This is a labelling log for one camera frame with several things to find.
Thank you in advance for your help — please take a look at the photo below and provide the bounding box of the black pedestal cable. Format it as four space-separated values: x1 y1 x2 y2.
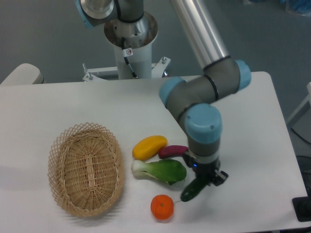
121 36 139 79

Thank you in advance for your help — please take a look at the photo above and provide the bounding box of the green bok choy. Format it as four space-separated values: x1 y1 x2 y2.
131 159 187 185

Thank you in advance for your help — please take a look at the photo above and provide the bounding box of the orange tangerine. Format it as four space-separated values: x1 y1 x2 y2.
150 195 174 220

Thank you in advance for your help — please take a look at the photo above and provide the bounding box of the green cucumber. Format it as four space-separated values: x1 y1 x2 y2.
174 176 210 204

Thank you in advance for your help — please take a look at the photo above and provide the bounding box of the woven wicker basket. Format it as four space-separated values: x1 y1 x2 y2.
48 122 125 217

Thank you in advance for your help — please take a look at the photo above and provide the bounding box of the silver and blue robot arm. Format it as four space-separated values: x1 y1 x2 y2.
75 0 251 186

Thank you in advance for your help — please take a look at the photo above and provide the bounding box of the yellow mango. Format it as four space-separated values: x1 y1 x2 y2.
132 135 168 161

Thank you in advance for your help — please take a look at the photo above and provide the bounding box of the black device at table edge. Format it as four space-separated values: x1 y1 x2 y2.
292 197 311 222

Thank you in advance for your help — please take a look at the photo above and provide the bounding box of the white chair back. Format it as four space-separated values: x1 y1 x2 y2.
0 63 46 86

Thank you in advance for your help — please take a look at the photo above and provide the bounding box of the white furniture frame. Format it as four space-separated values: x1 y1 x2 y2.
287 82 311 127

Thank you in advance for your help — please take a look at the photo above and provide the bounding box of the purple sweet potato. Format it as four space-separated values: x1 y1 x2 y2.
158 145 188 159

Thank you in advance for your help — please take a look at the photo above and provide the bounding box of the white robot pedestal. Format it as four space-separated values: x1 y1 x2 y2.
83 12 171 82

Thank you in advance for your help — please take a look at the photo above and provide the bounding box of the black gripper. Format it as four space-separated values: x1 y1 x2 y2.
182 150 229 186

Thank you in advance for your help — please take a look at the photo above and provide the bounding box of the blue object in corner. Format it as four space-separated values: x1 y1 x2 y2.
280 0 311 17

